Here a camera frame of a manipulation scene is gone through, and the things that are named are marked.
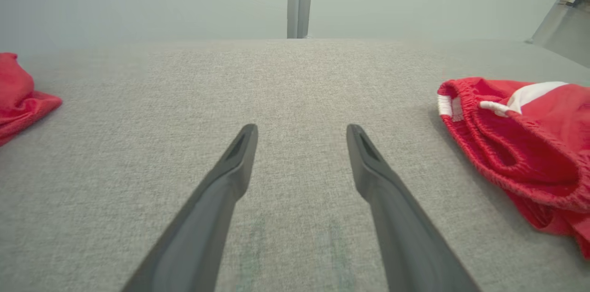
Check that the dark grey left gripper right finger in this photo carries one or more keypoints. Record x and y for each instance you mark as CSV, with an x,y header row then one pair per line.
x,y
405,236

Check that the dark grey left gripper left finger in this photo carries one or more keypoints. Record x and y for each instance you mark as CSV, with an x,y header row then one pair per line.
x,y
203,227

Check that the red shorts with white stripe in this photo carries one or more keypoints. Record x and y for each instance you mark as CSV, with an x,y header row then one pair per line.
x,y
544,154

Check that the red jersey with white sleeves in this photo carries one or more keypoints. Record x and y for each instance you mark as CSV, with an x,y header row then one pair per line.
x,y
18,98

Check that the grey metal frame bar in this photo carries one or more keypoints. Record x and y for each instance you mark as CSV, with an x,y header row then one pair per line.
x,y
560,4

